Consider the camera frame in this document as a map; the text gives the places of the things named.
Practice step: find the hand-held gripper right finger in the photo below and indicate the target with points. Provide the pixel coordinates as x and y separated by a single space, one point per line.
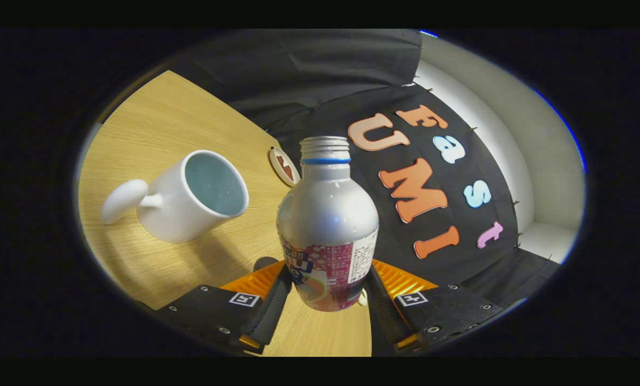
387 316

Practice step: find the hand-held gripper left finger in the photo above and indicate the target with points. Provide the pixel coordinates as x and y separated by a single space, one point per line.
271 311

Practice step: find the dark round coaster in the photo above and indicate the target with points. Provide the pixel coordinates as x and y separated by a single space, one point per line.
266 263

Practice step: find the silver juice bottle red label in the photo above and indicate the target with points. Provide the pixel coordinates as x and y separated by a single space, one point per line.
328 214

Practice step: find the white cup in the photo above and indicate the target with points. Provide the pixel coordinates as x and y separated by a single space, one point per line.
175 209

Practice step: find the brown pastry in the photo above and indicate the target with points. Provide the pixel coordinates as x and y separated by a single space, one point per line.
288 172
281 160

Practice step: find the white round plate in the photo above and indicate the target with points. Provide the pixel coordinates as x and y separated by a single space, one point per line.
277 171

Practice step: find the wooden table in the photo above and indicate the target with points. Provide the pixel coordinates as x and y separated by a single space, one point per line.
153 123

